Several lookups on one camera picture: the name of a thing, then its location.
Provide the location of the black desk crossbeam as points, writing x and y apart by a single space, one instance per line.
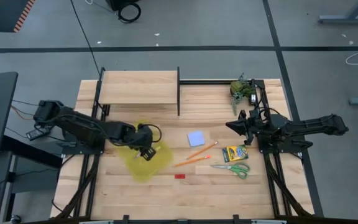
33 152

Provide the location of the black aluminium table frame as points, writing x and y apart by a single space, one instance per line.
204 82

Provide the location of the black power adapter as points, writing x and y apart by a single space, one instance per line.
36 133

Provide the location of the black shelf side panel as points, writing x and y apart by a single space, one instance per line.
98 93

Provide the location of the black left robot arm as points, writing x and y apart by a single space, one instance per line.
73 124

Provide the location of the yellow mesh pouch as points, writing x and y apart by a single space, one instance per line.
148 171

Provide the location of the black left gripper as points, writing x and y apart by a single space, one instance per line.
143 138

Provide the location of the desk caster wheel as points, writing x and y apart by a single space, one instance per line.
15 219

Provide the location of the wooden shelf board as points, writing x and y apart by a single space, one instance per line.
138 87

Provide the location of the small green potted plant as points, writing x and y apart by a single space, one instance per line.
239 88

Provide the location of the small red rectangular piece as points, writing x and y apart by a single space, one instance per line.
180 176

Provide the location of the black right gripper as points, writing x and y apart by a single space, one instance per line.
252 127

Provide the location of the dark mat orange striped edges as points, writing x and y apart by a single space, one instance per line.
8 15

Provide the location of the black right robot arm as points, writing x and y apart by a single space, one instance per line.
309 126

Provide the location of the black box on floor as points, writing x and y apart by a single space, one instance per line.
117 3

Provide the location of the orange pencil dull eraser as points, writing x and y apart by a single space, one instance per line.
202 150

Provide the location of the orange pencil bright eraser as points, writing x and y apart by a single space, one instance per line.
192 161

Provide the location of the small white device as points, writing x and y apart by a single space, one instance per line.
253 98

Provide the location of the grey table base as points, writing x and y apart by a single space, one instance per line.
346 20

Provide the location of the grey desk leg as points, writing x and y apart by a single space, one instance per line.
8 199

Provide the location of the pale blue sticky note pad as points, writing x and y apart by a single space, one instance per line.
196 138

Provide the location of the yellow green crayon box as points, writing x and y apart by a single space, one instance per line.
235 153

